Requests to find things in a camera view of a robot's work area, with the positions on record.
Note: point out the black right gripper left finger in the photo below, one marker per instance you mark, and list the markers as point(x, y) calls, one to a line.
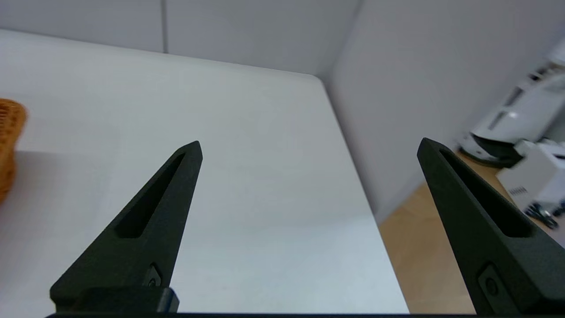
point(145, 247)

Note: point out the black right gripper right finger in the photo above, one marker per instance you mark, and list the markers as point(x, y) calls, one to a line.
point(507, 247)

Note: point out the orange wicker basket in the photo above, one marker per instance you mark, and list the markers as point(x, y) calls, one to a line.
point(9, 145)

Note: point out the white wheeled box unit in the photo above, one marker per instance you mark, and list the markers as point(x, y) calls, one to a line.
point(540, 176)

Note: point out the white robot machine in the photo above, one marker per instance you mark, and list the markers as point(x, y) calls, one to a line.
point(516, 119)

